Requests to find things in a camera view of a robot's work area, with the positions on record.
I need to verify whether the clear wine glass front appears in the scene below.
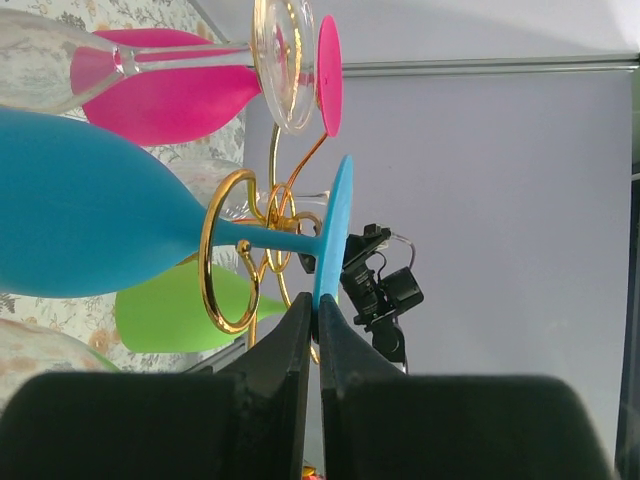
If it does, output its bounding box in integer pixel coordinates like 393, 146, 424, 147
1, 318, 118, 375

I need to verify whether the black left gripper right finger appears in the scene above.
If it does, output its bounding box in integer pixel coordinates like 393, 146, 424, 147
318, 295, 615, 479

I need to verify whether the green wine glass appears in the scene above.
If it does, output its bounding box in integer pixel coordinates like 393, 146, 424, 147
115, 261, 286, 353

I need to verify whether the pink wine glass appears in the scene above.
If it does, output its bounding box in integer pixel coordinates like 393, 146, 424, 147
82, 15, 343, 146

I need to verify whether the gold wire glass rack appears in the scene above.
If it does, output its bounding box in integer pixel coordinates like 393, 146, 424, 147
198, 126, 328, 348

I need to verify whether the blue wine glass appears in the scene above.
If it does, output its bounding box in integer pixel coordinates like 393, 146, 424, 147
1, 109, 353, 298

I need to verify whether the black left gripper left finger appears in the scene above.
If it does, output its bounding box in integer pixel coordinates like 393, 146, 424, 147
1, 293, 311, 479

